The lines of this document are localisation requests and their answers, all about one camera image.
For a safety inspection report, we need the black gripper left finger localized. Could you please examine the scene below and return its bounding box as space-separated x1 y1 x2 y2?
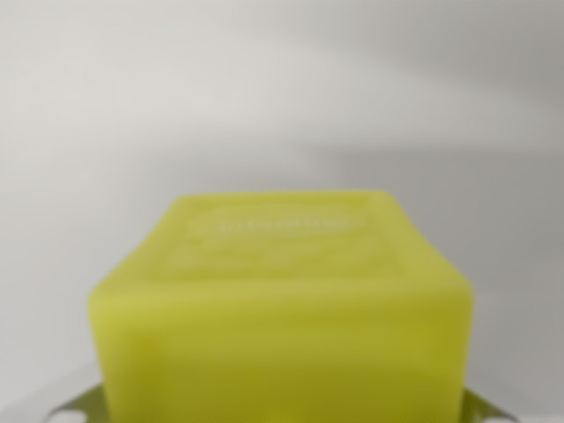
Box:
43 382 108 423

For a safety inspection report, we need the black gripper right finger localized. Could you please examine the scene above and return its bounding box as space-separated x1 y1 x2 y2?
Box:
461 386 522 423

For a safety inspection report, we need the yellow cube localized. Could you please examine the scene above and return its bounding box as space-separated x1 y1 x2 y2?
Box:
86 189 478 423

